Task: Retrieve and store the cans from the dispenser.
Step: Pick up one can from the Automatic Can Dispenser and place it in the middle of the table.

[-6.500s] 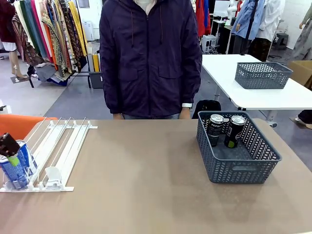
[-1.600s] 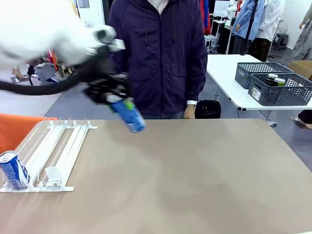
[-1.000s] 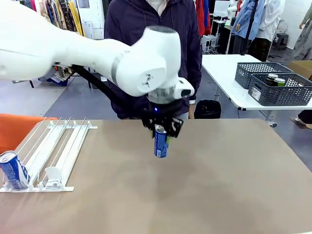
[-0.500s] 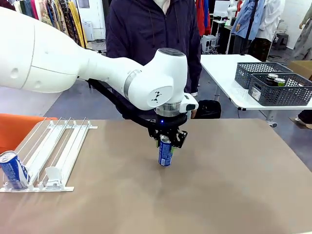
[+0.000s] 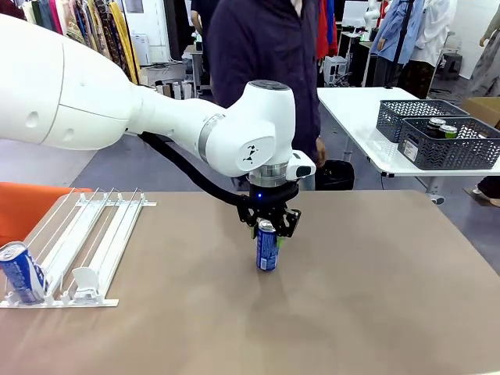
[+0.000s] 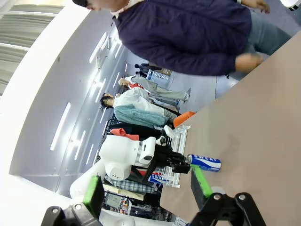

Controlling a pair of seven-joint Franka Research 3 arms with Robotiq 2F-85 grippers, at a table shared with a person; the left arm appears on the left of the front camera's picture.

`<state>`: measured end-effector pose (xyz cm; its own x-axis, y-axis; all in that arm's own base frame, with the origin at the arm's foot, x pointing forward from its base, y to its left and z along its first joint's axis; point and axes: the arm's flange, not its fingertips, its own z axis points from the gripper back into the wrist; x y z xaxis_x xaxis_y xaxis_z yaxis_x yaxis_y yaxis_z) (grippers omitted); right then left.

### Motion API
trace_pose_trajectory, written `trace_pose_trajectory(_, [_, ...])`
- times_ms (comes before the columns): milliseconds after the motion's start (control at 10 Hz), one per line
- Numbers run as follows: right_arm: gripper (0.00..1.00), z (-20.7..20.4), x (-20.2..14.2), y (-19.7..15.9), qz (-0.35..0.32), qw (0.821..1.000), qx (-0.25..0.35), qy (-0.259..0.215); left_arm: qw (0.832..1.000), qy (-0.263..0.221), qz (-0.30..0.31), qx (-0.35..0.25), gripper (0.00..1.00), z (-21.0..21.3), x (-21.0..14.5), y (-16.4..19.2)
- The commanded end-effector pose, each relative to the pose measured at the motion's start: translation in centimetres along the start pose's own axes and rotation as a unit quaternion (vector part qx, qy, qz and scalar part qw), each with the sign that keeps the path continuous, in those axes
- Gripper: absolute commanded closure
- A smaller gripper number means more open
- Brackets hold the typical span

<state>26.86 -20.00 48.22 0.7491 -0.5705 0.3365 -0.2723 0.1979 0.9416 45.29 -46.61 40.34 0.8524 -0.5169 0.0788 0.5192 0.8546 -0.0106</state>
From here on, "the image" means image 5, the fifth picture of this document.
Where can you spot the yellow hanging garment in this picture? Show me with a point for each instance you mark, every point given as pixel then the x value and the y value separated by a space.
pixel 121 39

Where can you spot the bystander's foot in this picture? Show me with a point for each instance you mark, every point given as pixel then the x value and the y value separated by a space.
pixel 490 189

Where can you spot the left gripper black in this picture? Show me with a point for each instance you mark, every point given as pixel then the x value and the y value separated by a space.
pixel 269 203

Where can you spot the black waste bin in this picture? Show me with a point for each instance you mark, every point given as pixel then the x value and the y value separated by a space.
pixel 336 176

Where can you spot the patterned hanging garments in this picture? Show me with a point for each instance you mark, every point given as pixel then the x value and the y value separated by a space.
pixel 90 21

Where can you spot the red hanging garment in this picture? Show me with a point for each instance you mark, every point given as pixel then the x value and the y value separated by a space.
pixel 326 27

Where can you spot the white dispenser pusher paddle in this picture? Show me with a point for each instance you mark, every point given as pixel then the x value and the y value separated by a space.
pixel 88 283

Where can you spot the blue Pepsi can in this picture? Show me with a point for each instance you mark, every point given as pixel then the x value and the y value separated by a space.
pixel 23 273
pixel 266 250

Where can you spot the person in navy jacket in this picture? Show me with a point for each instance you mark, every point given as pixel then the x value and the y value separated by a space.
pixel 254 47

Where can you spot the grey-blue lattice plastic basket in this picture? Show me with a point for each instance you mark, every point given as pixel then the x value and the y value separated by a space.
pixel 449 156
pixel 390 117

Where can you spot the white coat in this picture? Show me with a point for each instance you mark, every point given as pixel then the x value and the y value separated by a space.
pixel 435 31

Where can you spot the orange chair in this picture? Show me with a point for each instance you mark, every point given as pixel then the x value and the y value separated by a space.
pixel 23 211

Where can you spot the light blue shirt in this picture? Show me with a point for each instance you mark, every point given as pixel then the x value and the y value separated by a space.
pixel 394 27

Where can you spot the brown fabric roll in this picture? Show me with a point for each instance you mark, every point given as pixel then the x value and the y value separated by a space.
pixel 168 90

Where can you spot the white side table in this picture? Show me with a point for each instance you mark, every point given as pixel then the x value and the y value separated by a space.
pixel 351 113

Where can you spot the white fabric roll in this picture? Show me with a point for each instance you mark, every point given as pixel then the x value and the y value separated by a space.
pixel 177 90

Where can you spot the white air purifier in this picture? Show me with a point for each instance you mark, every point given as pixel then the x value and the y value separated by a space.
pixel 140 48

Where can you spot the grey plastic stool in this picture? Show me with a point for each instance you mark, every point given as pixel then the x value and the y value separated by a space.
pixel 453 64

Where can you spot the person's left hand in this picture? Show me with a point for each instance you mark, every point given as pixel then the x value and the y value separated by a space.
pixel 321 153

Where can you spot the green hanging garment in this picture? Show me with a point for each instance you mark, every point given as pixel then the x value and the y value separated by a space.
pixel 42 11

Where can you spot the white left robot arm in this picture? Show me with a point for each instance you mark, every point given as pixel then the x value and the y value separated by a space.
pixel 78 86

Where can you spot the cardboard box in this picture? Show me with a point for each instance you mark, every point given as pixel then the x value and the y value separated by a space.
pixel 484 109

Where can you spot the white computer tower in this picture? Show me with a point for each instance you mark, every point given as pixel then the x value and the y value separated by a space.
pixel 336 70

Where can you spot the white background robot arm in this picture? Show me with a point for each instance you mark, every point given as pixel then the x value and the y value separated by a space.
pixel 373 13

